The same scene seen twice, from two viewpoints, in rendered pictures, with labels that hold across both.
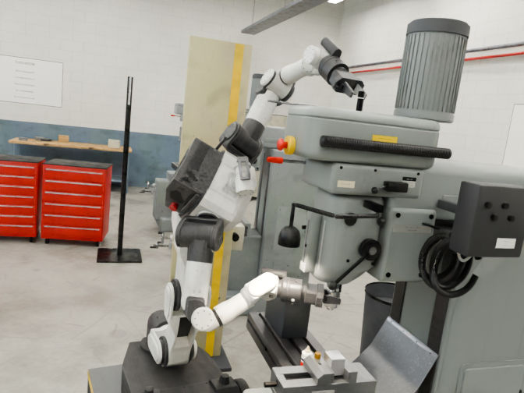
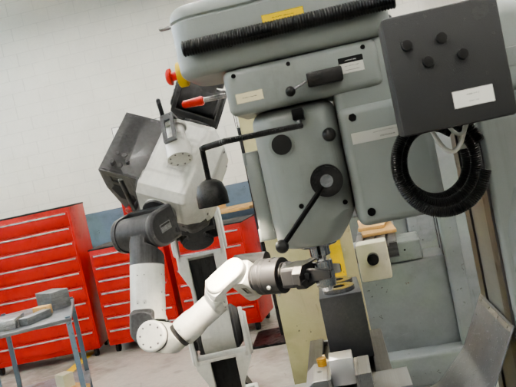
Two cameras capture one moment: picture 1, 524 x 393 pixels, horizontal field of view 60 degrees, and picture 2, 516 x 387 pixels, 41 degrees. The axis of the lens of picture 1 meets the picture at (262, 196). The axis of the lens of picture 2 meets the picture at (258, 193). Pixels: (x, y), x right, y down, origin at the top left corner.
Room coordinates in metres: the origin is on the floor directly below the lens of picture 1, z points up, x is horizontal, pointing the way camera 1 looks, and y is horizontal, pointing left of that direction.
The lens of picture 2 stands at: (0.04, -0.86, 1.54)
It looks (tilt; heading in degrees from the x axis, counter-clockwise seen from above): 3 degrees down; 25
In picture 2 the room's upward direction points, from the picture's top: 12 degrees counter-clockwise
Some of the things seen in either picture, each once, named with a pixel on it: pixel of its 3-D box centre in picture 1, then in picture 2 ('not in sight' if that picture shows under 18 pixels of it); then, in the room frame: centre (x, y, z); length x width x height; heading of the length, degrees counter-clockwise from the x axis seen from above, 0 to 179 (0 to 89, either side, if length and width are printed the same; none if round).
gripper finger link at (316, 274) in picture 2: (331, 300); (318, 275); (1.51, -0.28, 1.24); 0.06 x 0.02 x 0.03; 84
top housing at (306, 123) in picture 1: (359, 136); (280, 29); (1.55, -0.30, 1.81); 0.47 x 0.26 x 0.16; 109
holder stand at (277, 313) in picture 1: (287, 305); (344, 315); (1.94, -0.17, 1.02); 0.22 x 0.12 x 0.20; 20
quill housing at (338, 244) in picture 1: (341, 235); (305, 175); (1.55, -0.29, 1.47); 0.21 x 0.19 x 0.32; 19
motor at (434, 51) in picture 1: (430, 72); not in sight; (1.62, -0.52, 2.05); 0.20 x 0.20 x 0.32
